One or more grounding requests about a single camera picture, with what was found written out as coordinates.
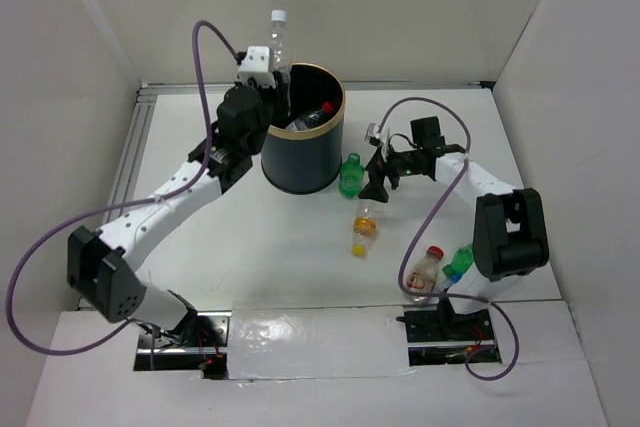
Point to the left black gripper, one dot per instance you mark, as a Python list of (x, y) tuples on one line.
[(280, 97)]

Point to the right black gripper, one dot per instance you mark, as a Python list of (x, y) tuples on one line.
[(375, 188)]

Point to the clear bottle red cap red label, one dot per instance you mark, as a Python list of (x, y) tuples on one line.
[(313, 118)]

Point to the clear bottle white cap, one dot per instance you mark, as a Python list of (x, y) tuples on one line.
[(282, 62)]

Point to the brown bottle red cap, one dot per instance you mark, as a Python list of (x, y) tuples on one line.
[(422, 277)]

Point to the green Sprite bottle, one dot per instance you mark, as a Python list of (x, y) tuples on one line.
[(460, 263)]

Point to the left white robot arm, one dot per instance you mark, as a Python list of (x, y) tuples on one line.
[(102, 264)]

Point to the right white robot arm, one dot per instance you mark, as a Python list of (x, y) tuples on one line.
[(509, 231)]

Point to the black bin with gold rim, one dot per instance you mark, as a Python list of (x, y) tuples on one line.
[(307, 161)]

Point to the small green bottle upright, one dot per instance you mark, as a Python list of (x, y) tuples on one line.
[(351, 176)]

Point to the clear bottle orange label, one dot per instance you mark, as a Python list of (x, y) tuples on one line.
[(365, 227)]

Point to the clear bottle blue label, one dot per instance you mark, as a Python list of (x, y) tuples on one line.
[(447, 281)]

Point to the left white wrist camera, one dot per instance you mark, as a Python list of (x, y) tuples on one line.
[(256, 69)]

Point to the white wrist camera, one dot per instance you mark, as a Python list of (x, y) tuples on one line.
[(379, 137), (256, 69)]

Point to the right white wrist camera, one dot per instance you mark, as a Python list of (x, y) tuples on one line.
[(379, 137)]

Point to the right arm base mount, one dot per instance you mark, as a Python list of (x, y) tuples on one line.
[(436, 335)]

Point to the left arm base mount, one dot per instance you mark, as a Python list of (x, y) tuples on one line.
[(201, 348)]

